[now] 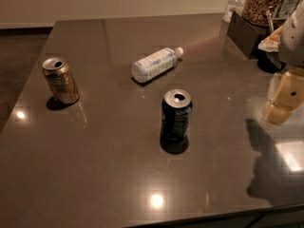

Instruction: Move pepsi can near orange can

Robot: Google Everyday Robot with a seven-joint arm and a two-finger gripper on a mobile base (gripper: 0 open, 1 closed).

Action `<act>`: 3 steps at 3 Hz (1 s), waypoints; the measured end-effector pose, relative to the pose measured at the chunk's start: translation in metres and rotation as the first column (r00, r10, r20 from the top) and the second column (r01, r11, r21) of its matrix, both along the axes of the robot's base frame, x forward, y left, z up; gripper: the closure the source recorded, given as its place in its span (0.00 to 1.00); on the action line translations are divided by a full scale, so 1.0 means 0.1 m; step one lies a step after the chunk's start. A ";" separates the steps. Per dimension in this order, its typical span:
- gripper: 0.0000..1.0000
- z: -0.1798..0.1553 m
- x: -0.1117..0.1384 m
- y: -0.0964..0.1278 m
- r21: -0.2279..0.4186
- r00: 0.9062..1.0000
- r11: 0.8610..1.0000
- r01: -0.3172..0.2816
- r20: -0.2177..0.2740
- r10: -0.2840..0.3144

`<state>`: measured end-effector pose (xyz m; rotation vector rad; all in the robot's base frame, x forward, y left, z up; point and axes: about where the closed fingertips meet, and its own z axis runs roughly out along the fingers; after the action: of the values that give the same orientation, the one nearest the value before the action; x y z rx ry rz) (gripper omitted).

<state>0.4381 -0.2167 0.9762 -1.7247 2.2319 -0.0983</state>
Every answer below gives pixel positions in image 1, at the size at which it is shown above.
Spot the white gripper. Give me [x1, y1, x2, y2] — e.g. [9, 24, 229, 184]
[264, 0, 304, 125]

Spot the blue pepsi can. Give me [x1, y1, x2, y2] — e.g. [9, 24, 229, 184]
[161, 88, 193, 143]

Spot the orange soda can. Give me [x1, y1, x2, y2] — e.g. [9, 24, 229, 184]
[42, 57, 80, 105]

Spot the dark brown box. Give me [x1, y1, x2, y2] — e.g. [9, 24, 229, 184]
[227, 11, 268, 59]

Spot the clear jar of nuts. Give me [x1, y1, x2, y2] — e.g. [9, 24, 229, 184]
[242, 0, 302, 27]

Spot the clear water bottle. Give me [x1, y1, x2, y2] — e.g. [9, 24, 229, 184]
[222, 0, 245, 23]

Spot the white plastic bottle lying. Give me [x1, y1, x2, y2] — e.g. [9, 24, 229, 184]
[131, 47, 183, 84]

